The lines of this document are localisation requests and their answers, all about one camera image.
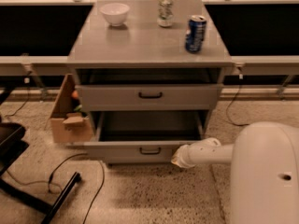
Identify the black chair base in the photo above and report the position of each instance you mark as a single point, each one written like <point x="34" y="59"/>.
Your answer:
<point x="44" y="168"/>

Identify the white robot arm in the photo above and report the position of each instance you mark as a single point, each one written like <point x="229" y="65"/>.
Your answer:
<point x="264" y="177"/>

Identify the white green soda can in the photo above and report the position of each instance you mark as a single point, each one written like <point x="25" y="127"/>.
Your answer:
<point x="165" y="16"/>

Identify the blue soda can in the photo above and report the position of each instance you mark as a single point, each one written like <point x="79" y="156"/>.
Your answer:
<point x="195" y="33"/>

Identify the grey drawer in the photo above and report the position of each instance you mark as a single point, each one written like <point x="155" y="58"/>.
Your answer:
<point x="144" y="136"/>
<point x="148" y="97"/>

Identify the grey drawer cabinet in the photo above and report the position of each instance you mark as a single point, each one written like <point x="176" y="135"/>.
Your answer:
<point x="141" y="38"/>

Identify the cardboard box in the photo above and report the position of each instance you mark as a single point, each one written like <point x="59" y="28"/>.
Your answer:
<point x="68" y="125"/>

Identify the white bowl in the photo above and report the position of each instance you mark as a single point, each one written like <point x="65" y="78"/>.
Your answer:
<point x="115" y="13"/>

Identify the grey railing beam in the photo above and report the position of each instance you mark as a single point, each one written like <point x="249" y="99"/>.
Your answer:
<point x="288" y="65"/>

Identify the grey top drawer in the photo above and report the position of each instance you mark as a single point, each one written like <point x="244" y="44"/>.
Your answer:
<point x="148" y="97"/>

